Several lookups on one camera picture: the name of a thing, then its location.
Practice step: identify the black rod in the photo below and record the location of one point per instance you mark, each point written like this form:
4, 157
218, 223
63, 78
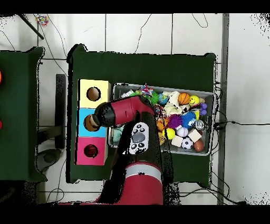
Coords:
31, 26

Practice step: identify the purple spiky ball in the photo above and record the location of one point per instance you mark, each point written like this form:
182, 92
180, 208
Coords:
174, 121

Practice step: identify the black upright panel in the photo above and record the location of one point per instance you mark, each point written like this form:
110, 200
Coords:
60, 105

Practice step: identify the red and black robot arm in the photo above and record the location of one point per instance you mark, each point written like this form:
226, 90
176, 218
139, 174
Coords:
124, 109

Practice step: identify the wooden box with three holes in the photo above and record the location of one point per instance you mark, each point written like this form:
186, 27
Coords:
92, 84

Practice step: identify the dark green side table cloth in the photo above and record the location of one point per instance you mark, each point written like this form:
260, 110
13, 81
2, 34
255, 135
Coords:
19, 105

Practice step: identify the plain yellow ball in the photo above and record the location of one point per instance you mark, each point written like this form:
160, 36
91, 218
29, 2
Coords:
171, 133

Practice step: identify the orange striped tiger plush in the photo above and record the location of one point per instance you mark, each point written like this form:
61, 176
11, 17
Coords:
91, 150

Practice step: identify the yellow smiley face ball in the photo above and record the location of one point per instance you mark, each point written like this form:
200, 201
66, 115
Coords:
194, 100

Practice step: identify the brown football toy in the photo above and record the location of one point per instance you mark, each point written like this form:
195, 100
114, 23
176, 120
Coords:
198, 145

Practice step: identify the black and white soccer ball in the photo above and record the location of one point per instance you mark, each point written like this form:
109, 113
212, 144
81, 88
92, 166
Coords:
187, 143

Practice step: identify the orange basketball toy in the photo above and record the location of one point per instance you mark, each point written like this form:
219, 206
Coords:
184, 98

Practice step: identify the large green spiky ball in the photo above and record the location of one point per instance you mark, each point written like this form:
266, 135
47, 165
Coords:
136, 93

